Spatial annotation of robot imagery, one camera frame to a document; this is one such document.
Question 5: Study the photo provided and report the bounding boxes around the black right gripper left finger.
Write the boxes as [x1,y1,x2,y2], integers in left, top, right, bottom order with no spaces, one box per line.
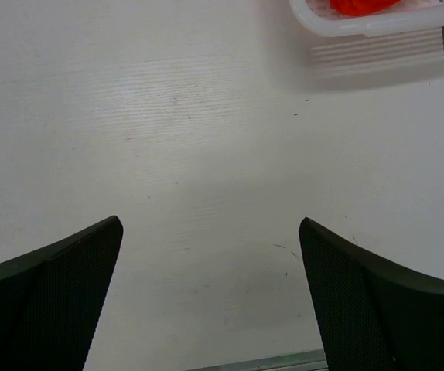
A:
[0,216,123,370]

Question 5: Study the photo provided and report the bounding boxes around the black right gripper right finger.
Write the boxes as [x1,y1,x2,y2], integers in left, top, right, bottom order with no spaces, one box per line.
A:
[299,218,444,370]

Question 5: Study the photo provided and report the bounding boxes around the orange mesh shorts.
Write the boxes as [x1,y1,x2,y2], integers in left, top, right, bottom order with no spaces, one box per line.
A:
[329,0,400,17]

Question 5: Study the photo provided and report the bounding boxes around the white plastic basket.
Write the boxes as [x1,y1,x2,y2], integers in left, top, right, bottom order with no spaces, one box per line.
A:
[289,1,444,37]

